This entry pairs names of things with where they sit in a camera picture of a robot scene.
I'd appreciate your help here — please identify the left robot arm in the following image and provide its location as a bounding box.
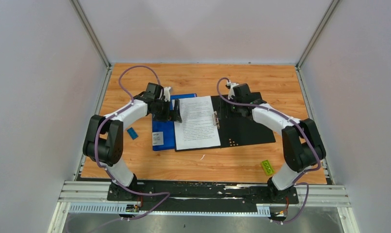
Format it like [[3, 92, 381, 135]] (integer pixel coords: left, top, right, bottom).
[[82, 83, 182, 200]]

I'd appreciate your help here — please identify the blue file folder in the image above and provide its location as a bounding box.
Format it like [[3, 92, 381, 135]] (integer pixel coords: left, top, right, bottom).
[[151, 93, 198, 152]]

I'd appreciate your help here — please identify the green toy brick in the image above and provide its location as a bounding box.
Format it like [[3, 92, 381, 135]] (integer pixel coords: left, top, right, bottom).
[[261, 160, 275, 176]]

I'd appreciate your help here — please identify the printed paper sheet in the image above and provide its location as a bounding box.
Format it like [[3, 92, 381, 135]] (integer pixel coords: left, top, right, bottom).
[[174, 96, 221, 151]]

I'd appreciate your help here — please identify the blue toy brick plate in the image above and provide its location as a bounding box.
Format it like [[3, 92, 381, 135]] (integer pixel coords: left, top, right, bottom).
[[126, 127, 138, 140]]

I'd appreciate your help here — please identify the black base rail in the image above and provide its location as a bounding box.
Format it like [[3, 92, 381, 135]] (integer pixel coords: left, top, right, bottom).
[[62, 180, 350, 222]]

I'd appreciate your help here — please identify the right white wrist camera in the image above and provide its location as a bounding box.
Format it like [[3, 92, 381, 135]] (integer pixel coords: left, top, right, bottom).
[[226, 82, 239, 100]]

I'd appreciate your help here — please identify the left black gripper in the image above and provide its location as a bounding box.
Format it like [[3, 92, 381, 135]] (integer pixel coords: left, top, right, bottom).
[[152, 99, 182, 123]]

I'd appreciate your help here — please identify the beige card sheet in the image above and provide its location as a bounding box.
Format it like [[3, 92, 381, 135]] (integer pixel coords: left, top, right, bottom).
[[174, 92, 277, 152]]

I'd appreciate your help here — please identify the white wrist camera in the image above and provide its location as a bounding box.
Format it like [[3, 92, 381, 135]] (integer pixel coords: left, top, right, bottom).
[[226, 82, 239, 100], [163, 86, 172, 102]]

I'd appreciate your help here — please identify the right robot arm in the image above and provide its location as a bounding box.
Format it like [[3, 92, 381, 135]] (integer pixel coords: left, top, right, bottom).
[[226, 82, 326, 203]]

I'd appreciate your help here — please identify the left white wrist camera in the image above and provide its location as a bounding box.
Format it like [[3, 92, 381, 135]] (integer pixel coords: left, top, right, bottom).
[[163, 86, 172, 102]]

